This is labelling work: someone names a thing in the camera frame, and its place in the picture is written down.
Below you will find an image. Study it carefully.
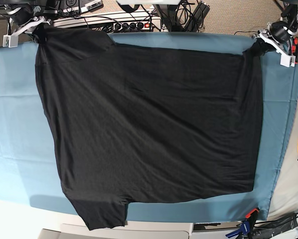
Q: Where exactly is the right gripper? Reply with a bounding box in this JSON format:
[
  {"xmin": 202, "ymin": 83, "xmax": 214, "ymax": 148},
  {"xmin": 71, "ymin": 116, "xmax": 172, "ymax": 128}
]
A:
[{"xmin": 10, "ymin": 7, "xmax": 51, "ymax": 44}]

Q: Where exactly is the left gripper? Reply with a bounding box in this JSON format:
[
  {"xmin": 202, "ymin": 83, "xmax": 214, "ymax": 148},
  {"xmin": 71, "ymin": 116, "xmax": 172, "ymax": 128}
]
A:
[{"xmin": 250, "ymin": 21, "xmax": 295, "ymax": 56}]

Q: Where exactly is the black T-shirt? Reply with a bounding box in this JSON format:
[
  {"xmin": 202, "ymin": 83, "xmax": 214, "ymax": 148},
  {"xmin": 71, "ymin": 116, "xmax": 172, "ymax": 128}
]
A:
[{"xmin": 35, "ymin": 27, "xmax": 263, "ymax": 230}]

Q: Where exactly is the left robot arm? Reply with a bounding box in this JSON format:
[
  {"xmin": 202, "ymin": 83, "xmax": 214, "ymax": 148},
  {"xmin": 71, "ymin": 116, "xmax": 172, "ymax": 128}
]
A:
[{"xmin": 250, "ymin": 0, "xmax": 298, "ymax": 62}]

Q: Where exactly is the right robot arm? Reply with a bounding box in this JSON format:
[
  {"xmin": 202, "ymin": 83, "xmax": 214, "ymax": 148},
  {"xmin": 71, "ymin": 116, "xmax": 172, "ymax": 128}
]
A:
[{"xmin": 0, "ymin": 0, "xmax": 52, "ymax": 48}]

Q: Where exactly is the orange black clamp top right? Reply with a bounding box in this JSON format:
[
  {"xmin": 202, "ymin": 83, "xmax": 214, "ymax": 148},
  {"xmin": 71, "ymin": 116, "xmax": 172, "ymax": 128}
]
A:
[{"xmin": 291, "ymin": 37, "xmax": 298, "ymax": 64}]

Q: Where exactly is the white power strip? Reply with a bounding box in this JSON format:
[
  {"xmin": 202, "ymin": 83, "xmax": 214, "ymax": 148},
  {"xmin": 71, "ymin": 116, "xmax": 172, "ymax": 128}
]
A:
[{"xmin": 53, "ymin": 15, "xmax": 162, "ymax": 32}]

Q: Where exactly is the blue table cloth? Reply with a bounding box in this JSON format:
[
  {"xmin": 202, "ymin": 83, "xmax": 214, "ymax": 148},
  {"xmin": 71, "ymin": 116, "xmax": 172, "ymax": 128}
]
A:
[{"xmin": 0, "ymin": 42, "xmax": 298, "ymax": 223}]

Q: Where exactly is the orange blue clamp bottom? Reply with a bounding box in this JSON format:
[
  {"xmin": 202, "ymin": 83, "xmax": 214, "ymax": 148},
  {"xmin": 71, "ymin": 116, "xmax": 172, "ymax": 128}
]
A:
[{"xmin": 225, "ymin": 208, "xmax": 260, "ymax": 239}]

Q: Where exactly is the black plastic bag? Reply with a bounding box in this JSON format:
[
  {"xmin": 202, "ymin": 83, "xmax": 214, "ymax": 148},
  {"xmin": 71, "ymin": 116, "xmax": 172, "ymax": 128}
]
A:
[{"xmin": 250, "ymin": 212, "xmax": 298, "ymax": 239}]

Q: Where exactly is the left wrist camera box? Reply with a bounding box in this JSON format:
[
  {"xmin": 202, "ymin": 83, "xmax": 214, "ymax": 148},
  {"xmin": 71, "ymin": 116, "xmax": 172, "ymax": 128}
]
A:
[{"xmin": 280, "ymin": 53, "xmax": 296, "ymax": 67}]

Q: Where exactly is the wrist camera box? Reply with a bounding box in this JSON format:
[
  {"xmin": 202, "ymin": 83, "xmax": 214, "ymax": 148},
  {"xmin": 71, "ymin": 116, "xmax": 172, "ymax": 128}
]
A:
[
  {"xmin": 280, "ymin": 53, "xmax": 296, "ymax": 67},
  {"xmin": 2, "ymin": 35, "xmax": 18, "ymax": 48}
]

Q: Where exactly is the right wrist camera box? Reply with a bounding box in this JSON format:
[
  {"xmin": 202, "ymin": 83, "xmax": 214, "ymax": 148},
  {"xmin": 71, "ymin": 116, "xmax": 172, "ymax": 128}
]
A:
[{"xmin": 2, "ymin": 35, "xmax": 18, "ymax": 48}]

